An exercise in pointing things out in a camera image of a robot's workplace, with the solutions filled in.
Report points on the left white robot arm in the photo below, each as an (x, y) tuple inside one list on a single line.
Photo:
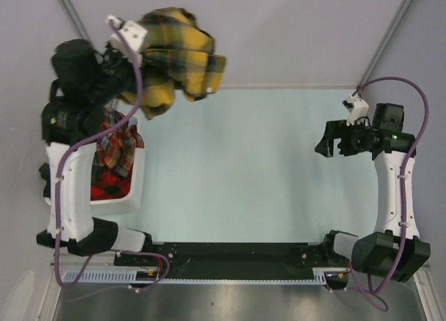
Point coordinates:
[(70, 125)]

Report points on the white laundry basket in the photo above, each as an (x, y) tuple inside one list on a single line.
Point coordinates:
[(129, 203)]

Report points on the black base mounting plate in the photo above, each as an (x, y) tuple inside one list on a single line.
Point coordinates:
[(246, 261)]

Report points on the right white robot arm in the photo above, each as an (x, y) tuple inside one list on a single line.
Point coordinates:
[(395, 246)]

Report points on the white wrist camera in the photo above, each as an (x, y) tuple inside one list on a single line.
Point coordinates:
[(357, 108), (133, 33)]

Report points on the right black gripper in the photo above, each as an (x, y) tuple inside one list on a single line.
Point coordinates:
[(337, 129)]

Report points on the dark striped shirt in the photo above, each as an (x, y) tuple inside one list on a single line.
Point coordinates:
[(45, 175)]

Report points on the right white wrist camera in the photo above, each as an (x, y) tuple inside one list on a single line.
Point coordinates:
[(357, 108)]

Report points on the right aluminium frame post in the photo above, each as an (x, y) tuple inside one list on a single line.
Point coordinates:
[(385, 42)]

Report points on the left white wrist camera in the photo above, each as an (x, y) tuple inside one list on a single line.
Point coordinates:
[(133, 33)]

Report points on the red black plaid shirt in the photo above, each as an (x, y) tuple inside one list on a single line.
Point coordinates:
[(108, 185)]

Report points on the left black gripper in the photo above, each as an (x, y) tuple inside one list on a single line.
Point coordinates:
[(113, 54)]

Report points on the red blue plaid shirt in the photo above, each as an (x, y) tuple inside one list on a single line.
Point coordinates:
[(116, 150)]

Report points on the left aluminium frame post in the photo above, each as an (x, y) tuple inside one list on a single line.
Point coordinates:
[(74, 19)]

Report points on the aluminium frame post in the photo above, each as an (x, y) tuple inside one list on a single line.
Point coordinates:
[(74, 19), (385, 42)]

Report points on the yellow plaid shirt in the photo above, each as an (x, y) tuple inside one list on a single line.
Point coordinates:
[(177, 56)]

